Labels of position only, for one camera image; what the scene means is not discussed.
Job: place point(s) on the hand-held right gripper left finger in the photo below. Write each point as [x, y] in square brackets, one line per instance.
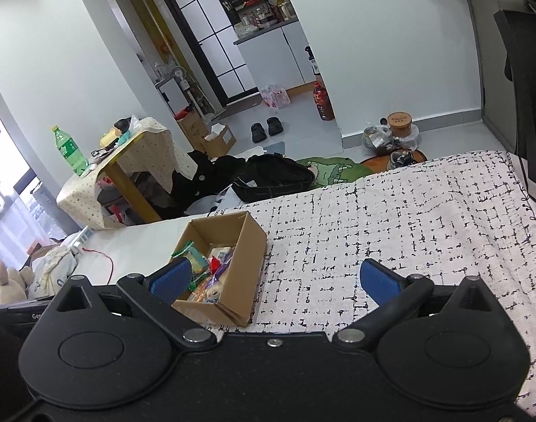
[171, 279]

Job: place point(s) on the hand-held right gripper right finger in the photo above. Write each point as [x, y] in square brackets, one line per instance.
[380, 279]

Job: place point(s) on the pile of snack packets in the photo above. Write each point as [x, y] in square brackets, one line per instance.
[215, 272]

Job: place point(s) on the brown cardboard box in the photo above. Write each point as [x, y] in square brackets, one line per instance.
[246, 272]

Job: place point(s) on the white patterned bedspread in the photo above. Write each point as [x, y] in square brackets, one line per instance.
[382, 220]

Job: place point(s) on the beige plush rabbit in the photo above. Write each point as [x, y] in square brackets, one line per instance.
[11, 285]

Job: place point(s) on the red stool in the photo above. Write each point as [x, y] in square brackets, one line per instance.
[114, 211]

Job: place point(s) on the white cloth bag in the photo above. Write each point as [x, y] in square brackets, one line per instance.
[52, 268]

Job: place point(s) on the white power strip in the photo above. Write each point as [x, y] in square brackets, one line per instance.
[81, 239]

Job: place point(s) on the small wooden table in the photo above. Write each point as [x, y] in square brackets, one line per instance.
[131, 189]

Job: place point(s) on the black clothing heap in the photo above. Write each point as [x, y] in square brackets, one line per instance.
[197, 180]

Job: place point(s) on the orange round mat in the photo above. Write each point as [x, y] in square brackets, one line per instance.
[373, 166]

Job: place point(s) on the green cartoon rug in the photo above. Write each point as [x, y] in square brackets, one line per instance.
[333, 169]

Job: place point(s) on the grey sneaker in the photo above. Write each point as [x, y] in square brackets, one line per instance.
[402, 160]

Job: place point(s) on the small table with cloth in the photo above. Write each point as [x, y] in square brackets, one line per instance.
[158, 149]

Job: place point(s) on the clear plastic bags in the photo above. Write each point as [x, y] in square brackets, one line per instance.
[375, 138]

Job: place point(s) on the black backpack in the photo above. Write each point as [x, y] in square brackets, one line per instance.
[272, 176]

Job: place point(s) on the tall open cardboard box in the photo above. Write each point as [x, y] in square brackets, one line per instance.
[193, 129]

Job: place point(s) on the yellow toy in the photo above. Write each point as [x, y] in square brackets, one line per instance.
[109, 137]

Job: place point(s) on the brown round tub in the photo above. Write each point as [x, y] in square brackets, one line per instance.
[401, 125]

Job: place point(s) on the black-haired doll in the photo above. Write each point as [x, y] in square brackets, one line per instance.
[120, 124]

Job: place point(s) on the green soda bottle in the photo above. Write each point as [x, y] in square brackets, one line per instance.
[70, 149]

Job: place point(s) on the grey floor mat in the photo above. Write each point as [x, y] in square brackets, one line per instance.
[274, 148]

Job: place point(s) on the black slipper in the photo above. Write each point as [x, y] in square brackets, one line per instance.
[258, 132]
[275, 126]

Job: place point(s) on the small white cabinet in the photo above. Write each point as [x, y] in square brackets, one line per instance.
[173, 94]

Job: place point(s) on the red oil bottle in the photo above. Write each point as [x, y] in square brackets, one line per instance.
[323, 103]

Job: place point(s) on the small white fan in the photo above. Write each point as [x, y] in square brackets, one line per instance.
[176, 73]

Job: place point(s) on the pink plastic bag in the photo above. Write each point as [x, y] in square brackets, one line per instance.
[274, 96]

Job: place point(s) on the black-capped spray bottle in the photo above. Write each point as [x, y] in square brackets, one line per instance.
[314, 68]

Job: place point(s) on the white kitchen cabinet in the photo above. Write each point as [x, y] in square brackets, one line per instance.
[268, 59]

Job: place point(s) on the black-framed sliding door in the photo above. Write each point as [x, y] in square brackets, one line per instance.
[215, 39]

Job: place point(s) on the cluttered kitchen shelf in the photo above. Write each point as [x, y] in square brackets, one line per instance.
[254, 9]

